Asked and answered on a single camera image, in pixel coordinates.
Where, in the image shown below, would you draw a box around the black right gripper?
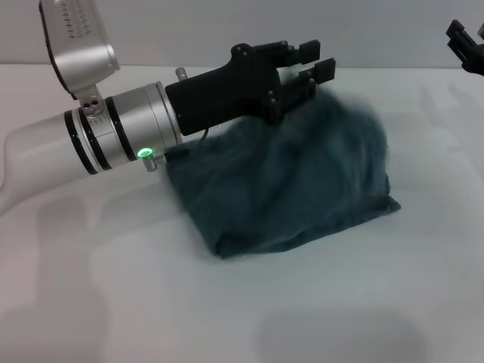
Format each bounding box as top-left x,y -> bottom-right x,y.
445,18 -> 484,76

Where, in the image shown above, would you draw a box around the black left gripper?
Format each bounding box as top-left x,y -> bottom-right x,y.
165,39 -> 337,137

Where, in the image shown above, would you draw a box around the blue denim shorts with cartoon print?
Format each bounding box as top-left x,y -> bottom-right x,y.
164,88 -> 402,262

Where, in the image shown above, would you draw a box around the left arm cable with plug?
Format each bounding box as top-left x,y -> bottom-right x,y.
140,126 -> 213,174

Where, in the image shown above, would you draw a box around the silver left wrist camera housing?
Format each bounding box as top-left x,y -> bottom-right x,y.
39,0 -> 121,101

